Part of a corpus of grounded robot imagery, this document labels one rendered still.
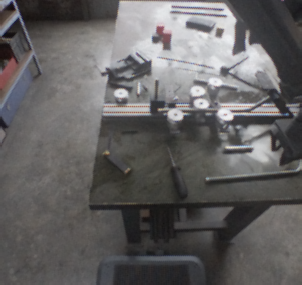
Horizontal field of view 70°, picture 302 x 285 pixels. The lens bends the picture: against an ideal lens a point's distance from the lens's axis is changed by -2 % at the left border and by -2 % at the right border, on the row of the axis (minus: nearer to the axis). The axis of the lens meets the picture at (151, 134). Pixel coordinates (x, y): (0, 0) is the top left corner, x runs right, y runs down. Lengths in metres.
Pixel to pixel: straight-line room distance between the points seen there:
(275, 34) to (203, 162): 0.44
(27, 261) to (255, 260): 1.36
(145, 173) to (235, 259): 1.04
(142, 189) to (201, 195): 0.17
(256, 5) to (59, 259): 1.50
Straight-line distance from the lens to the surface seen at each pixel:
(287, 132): 0.59
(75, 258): 1.54
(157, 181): 0.66
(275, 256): 1.69
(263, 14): 0.38
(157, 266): 1.22
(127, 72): 1.01
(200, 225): 1.35
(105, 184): 0.66
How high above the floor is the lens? 1.46
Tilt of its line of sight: 50 degrees down
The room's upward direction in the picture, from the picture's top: 3 degrees clockwise
